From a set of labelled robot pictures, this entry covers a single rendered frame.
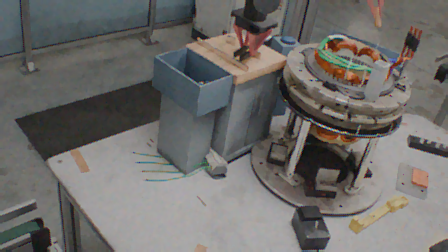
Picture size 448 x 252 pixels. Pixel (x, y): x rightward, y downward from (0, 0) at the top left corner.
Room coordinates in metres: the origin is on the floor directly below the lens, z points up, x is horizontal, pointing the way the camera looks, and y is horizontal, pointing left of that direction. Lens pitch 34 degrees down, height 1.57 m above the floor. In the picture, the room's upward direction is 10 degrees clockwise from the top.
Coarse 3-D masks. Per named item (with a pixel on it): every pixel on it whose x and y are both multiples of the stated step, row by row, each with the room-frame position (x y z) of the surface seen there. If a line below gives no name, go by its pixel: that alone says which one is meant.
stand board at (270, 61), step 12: (192, 48) 1.05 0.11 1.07; (204, 48) 1.06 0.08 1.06; (228, 48) 1.09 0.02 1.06; (264, 48) 1.13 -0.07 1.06; (216, 60) 1.01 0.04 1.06; (252, 60) 1.04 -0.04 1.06; (264, 60) 1.06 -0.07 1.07; (276, 60) 1.07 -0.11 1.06; (240, 72) 0.97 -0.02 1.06; (252, 72) 0.98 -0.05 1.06; (264, 72) 1.02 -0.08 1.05
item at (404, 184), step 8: (400, 168) 1.07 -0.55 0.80; (408, 168) 1.08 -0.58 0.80; (416, 168) 1.08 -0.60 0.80; (400, 176) 1.03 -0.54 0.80; (408, 176) 1.04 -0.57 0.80; (400, 184) 0.99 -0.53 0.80; (408, 184) 1.00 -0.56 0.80; (408, 192) 0.98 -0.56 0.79; (416, 192) 0.97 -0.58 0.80; (424, 192) 0.98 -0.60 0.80; (424, 200) 0.96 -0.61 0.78
